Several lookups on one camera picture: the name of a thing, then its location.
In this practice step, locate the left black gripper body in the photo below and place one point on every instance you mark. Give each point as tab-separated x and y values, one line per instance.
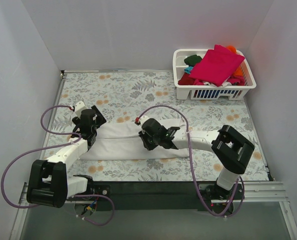
98	116

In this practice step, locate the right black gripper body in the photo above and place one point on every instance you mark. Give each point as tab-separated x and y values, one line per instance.
146	138

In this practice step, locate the white t shirt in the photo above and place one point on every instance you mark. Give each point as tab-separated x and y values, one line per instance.
121	141

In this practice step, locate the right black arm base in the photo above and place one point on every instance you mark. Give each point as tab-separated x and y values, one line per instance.
219	202

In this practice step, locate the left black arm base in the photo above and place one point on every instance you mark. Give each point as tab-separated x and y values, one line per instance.
98	189

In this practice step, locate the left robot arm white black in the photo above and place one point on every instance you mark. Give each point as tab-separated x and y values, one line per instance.
49	184

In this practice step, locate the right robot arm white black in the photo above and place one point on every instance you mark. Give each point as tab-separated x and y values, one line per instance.
233	150

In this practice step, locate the floral patterned table mat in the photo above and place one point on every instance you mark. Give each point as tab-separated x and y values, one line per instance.
122	96

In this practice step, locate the dark red t shirt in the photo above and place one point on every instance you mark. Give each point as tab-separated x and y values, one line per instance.
186	80

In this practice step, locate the white plastic basket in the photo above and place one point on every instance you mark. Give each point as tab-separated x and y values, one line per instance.
207	92

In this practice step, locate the teal t shirt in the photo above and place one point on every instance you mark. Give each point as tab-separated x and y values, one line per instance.
188	70

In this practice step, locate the dark green t shirt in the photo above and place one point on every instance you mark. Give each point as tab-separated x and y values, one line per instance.
192	60

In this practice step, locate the magenta folded t shirt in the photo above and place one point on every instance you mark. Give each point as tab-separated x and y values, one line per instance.
216	66

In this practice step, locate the orange t shirt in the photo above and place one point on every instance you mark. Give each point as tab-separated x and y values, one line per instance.
239	60

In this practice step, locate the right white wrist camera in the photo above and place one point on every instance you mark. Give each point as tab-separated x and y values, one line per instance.
139	121

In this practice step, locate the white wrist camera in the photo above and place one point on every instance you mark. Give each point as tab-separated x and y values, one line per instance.
139	121
78	107

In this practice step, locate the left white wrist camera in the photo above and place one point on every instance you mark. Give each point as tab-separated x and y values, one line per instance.
78	107

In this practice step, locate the aluminium frame rail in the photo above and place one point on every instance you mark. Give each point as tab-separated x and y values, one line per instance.
164	191

